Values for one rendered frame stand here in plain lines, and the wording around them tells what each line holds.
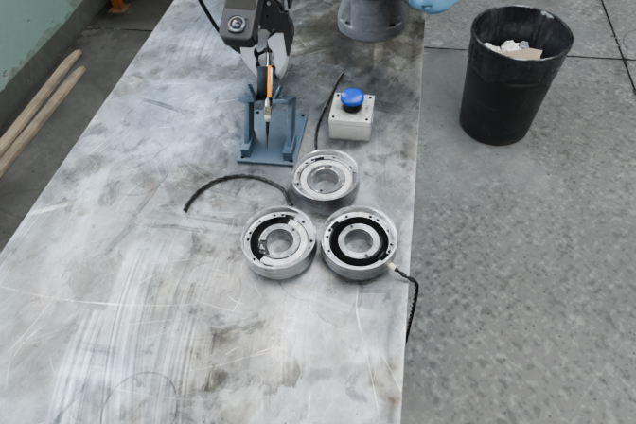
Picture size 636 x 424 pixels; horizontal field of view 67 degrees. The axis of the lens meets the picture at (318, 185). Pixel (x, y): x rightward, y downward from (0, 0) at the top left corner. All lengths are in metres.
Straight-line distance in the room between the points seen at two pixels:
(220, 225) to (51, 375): 0.29
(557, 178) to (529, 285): 0.49
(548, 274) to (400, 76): 0.96
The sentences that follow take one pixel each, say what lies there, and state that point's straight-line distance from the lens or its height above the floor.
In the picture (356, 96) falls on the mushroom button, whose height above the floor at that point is 0.87.
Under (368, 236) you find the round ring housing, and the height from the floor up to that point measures 0.82.
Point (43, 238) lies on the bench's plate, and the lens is 0.85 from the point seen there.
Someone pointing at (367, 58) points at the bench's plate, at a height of 0.80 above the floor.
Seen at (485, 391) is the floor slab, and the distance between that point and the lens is 1.51.
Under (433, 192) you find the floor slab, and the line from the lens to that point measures 1.82.
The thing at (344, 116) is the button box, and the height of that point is 0.84.
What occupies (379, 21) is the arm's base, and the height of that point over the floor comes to 0.84.
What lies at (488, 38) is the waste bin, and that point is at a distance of 2.01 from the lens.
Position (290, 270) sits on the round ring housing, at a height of 0.83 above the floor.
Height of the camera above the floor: 1.39
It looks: 50 degrees down
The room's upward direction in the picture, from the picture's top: 4 degrees counter-clockwise
